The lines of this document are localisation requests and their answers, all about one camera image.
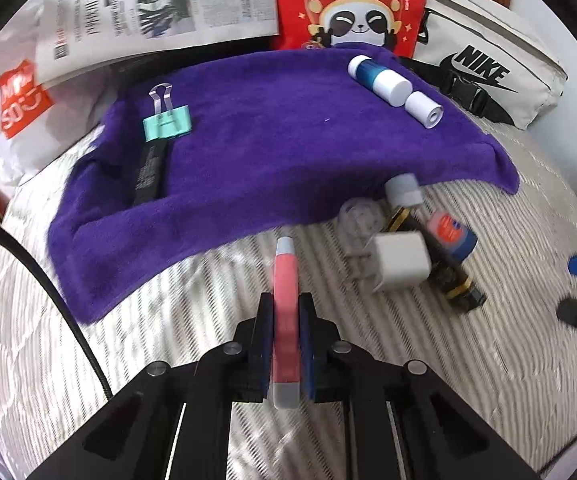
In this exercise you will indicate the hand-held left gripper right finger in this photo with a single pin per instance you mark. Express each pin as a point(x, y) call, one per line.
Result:
point(308, 350)

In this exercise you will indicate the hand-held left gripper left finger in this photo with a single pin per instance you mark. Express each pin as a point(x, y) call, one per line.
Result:
point(263, 340)

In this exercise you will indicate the pink utility knife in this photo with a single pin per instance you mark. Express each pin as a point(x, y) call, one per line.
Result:
point(286, 310)

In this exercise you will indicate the white charger plug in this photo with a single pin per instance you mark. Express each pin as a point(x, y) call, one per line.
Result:
point(398, 260)

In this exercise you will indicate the black gold pen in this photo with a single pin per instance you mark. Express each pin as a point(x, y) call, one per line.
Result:
point(456, 280)

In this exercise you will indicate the clear suction cup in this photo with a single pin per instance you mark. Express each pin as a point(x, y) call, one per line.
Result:
point(361, 220)

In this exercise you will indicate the orange blue tape measure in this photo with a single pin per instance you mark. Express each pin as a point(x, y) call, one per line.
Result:
point(446, 230)

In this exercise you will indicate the black bar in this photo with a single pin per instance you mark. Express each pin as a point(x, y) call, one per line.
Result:
point(151, 175)

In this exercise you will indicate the green binder clip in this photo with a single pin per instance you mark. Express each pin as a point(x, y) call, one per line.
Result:
point(166, 127)

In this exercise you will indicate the blue white bottle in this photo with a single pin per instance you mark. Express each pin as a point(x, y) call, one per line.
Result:
point(383, 82)

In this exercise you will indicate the striped bed quilt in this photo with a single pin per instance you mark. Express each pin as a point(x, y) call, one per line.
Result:
point(468, 385)

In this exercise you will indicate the purple towel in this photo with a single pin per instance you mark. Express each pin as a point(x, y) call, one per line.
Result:
point(268, 160)

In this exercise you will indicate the white waist bag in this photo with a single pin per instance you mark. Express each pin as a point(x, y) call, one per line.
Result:
point(518, 50)

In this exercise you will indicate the red paper bag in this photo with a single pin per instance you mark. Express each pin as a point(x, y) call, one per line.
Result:
point(293, 0)

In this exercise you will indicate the newspaper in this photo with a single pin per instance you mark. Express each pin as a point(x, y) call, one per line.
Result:
point(93, 20)

